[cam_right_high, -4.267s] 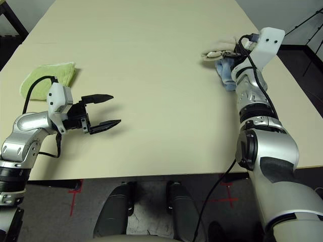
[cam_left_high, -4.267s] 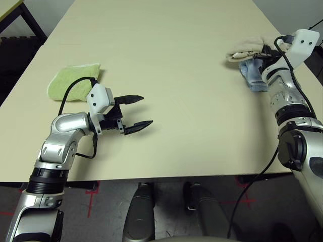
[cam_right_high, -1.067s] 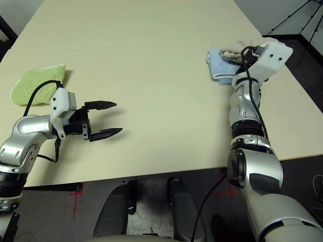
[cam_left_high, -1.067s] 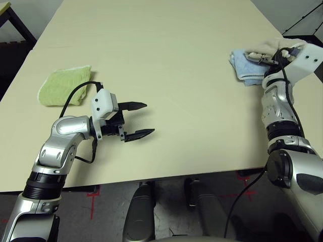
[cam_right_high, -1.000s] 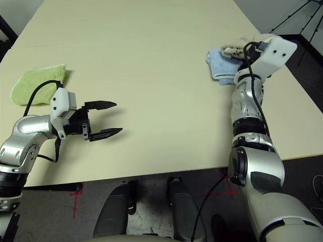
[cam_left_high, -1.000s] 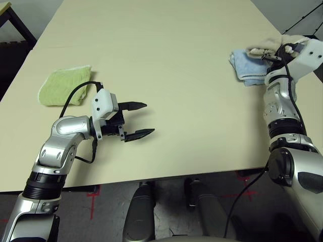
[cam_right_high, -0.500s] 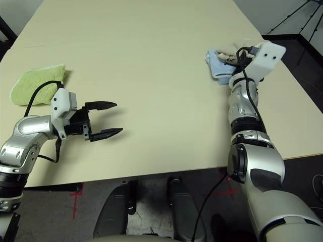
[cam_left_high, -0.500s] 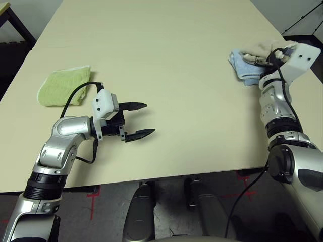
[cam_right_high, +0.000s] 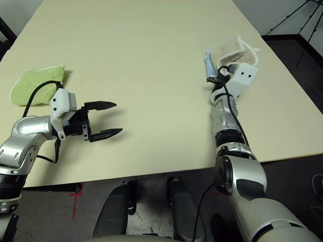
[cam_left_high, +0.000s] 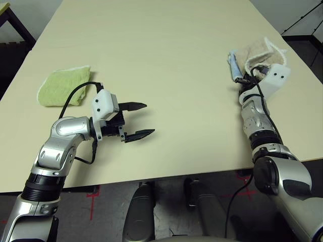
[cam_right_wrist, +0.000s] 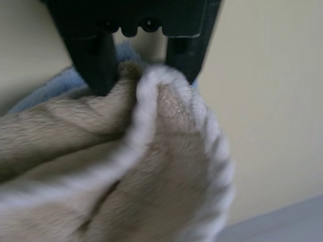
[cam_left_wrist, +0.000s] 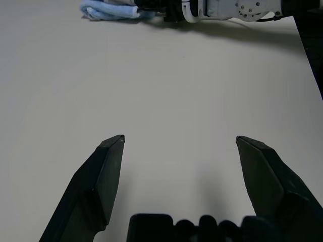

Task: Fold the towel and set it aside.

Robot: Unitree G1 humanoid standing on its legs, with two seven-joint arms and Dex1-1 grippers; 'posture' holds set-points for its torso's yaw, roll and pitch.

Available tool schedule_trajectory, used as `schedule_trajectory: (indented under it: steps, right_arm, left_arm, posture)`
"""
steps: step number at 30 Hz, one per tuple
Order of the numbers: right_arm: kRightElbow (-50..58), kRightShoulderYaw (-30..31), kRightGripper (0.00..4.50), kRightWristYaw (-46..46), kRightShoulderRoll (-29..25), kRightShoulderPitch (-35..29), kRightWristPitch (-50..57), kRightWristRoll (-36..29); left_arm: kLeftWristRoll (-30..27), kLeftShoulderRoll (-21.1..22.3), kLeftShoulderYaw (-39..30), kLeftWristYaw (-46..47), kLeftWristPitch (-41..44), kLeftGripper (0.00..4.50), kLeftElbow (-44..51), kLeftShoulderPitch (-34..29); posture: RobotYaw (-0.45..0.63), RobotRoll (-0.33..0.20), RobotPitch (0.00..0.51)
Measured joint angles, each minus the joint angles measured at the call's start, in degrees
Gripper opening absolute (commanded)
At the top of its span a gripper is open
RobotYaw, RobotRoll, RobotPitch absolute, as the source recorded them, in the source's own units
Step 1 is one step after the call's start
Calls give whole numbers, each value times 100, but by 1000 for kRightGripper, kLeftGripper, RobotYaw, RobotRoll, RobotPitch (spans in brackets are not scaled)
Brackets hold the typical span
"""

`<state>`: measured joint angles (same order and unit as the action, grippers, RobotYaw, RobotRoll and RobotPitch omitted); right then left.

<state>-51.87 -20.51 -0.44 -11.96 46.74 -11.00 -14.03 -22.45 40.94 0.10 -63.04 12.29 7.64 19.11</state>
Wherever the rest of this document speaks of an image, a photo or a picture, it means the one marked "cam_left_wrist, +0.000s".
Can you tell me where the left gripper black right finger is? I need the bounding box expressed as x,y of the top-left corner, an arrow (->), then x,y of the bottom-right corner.
235,135 -> 323,220

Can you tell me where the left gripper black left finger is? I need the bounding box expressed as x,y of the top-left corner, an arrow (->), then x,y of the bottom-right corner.
38,134 -> 126,242

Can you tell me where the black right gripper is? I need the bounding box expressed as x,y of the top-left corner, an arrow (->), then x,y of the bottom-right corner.
134,0 -> 183,23

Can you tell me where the folded light blue towel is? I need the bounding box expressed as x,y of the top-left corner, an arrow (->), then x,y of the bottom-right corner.
80,0 -> 156,21

